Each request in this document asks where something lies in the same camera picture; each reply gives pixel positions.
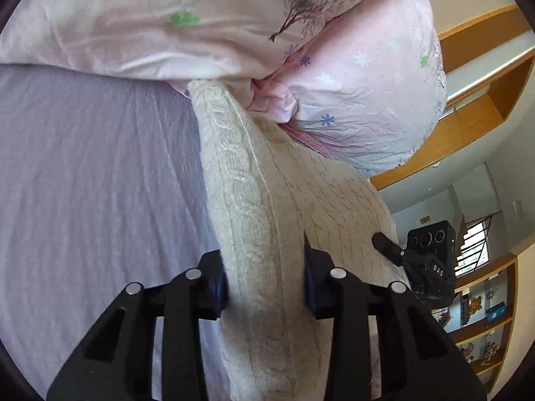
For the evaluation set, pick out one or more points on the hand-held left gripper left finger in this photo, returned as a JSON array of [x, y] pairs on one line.
[[218, 288]]

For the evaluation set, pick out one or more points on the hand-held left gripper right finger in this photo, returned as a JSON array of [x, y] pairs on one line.
[[310, 288]]

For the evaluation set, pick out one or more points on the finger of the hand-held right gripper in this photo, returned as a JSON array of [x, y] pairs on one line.
[[386, 247]]

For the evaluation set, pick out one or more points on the window with blinds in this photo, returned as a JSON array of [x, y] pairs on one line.
[[472, 250]]

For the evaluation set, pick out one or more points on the wooden bookshelf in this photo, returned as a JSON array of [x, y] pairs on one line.
[[480, 321]]

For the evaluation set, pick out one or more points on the lilac bed sheet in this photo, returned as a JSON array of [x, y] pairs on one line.
[[100, 200]]

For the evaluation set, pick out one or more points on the pink floral quilt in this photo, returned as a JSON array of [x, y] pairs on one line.
[[234, 41]]

